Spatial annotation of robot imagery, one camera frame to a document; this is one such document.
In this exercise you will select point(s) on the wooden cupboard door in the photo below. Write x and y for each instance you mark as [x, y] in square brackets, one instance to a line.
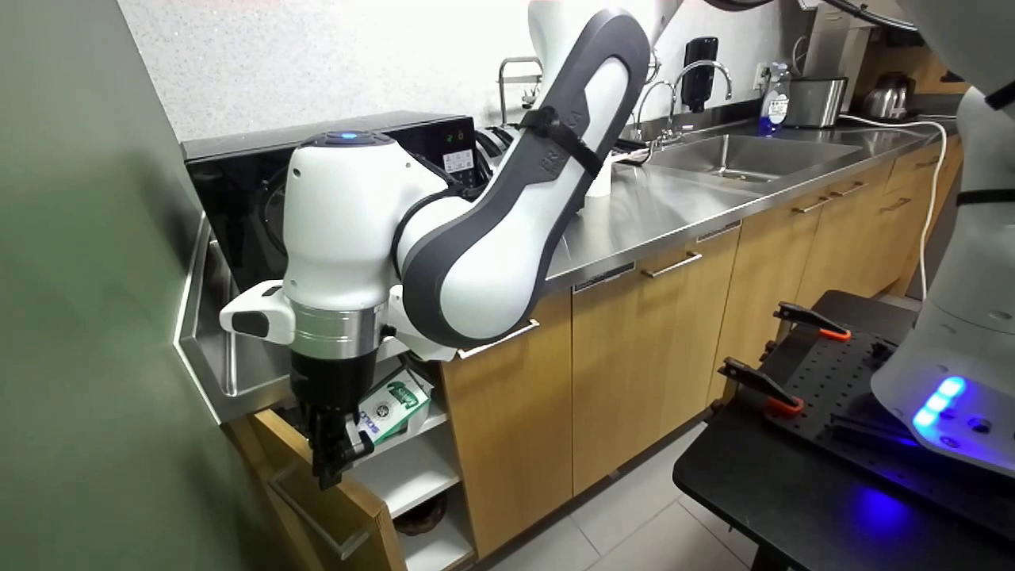
[336, 517]

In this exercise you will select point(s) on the stainless steel sink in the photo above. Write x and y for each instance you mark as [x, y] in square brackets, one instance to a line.
[754, 156]

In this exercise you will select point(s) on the silver four-slot toaster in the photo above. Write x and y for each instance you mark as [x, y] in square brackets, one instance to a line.
[494, 143]

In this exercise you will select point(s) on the wooden kitchen cabinet fronts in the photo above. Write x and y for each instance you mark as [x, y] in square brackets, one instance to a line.
[644, 368]

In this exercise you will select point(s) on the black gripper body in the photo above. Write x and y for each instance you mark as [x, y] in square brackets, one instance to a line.
[333, 382]

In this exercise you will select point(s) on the square metal container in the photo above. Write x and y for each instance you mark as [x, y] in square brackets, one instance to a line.
[816, 103]

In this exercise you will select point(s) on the white cupboard shelf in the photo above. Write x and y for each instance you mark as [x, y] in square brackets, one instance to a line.
[414, 469]
[438, 543]

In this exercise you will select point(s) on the black soap dispenser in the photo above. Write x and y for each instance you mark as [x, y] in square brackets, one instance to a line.
[699, 72]

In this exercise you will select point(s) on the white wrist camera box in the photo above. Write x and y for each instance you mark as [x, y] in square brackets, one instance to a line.
[259, 316]

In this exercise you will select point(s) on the chrome sink faucet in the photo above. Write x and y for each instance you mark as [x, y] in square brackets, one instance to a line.
[660, 99]

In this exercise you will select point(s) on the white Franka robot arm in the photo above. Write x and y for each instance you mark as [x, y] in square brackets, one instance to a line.
[348, 224]

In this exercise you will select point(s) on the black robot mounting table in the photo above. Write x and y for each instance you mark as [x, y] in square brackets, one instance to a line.
[782, 496]

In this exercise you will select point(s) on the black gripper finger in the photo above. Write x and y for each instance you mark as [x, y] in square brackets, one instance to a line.
[352, 439]
[328, 454]

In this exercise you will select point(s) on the green white cardboard box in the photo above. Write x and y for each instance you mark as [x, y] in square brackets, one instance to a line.
[395, 407]

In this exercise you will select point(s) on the steel kettle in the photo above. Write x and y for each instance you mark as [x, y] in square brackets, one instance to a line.
[886, 95]

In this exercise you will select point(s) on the black orange spring clamp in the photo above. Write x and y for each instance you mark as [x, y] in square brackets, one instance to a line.
[761, 388]
[814, 321]

